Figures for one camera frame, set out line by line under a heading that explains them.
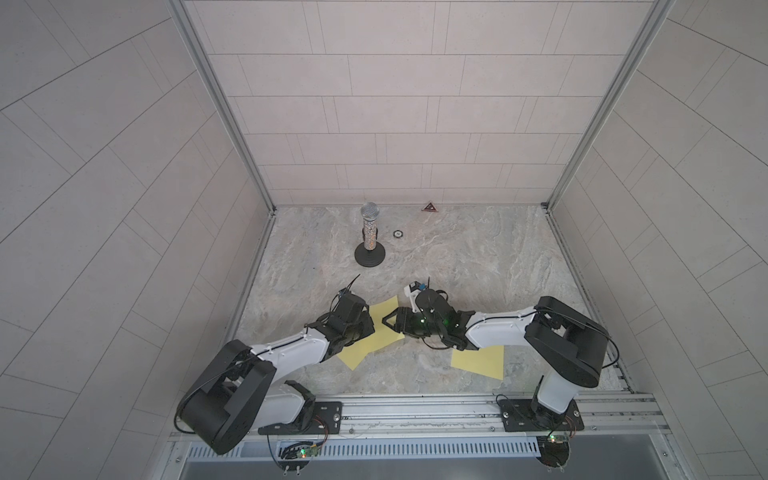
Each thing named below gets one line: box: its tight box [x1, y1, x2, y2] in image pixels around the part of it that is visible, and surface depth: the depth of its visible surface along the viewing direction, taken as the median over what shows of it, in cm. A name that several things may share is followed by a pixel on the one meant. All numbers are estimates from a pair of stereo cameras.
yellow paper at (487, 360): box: [451, 345, 504, 380], surface depth 82 cm
